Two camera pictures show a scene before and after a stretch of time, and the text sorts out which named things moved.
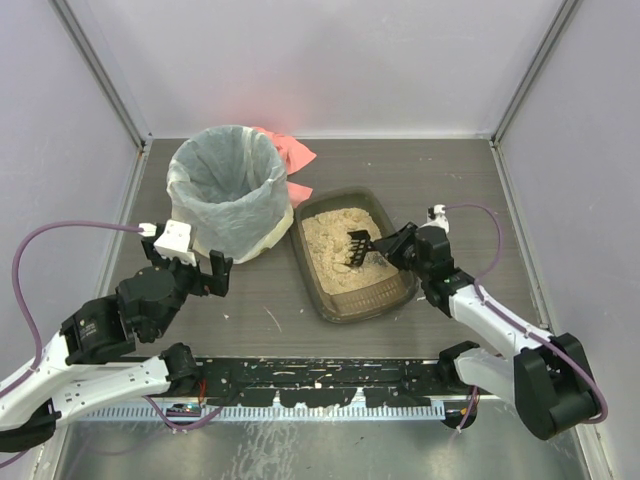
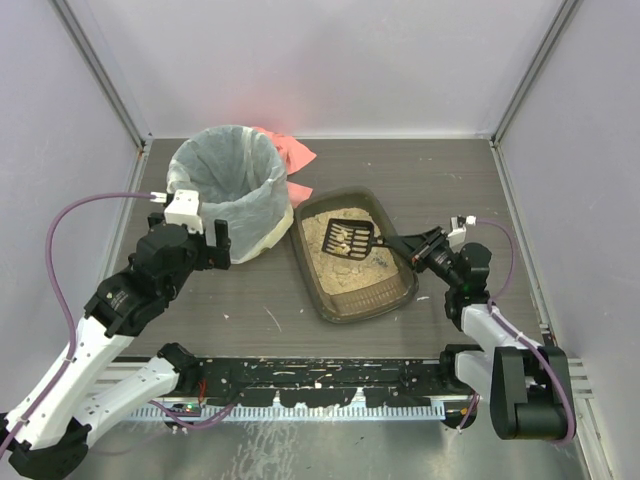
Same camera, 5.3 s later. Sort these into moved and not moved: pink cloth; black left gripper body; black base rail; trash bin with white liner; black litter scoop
Moved: black litter scoop; black left gripper body
Not moved: pink cloth; trash bin with white liner; black base rail
